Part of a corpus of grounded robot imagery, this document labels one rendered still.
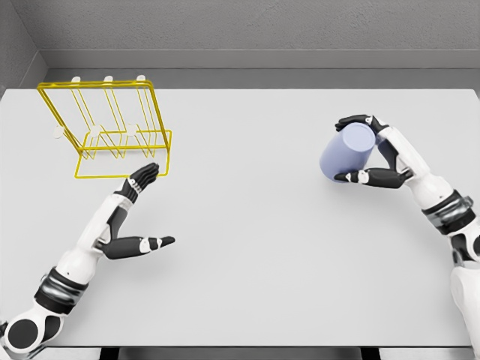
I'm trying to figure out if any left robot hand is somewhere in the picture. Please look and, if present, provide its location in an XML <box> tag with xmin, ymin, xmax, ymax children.
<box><xmin>76</xmin><ymin>162</ymin><xmax>176</xmax><ymax>261</ymax></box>

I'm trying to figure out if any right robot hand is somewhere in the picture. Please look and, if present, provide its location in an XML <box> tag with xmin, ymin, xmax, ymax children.
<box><xmin>333</xmin><ymin>114</ymin><xmax>433</xmax><ymax>191</ymax></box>

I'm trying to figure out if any lavender blue cup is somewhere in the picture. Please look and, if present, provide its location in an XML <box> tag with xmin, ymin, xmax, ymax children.
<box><xmin>319</xmin><ymin>122</ymin><xmax>377</xmax><ymax>182</ymax></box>

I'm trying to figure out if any yellow wire cup holder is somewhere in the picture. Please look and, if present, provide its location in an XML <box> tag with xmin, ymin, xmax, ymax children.
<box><xmin>36</xmin><ymin>74</ymin><xmax>173</xmax><ymax>180</ymax></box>

